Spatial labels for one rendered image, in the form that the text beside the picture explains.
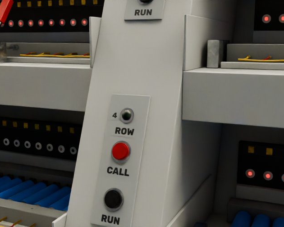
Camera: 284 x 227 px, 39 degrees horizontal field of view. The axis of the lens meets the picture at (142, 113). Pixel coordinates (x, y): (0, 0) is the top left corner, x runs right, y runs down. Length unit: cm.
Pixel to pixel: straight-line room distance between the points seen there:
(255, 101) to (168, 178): 10
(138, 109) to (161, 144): 4
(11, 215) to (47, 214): 5
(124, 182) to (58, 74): 14
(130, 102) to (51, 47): 18
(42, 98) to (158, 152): 15
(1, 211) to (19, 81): 15
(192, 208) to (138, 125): 12
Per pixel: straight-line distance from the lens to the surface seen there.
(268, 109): 36
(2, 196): 54
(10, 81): 47
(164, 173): 35
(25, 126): 63
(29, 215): 48
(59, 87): 43
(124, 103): 38
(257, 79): 35
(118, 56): 40
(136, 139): 37
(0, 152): 67
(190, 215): 43
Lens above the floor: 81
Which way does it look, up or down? 9 degrees up
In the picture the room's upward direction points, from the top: 9 degrees clockwise
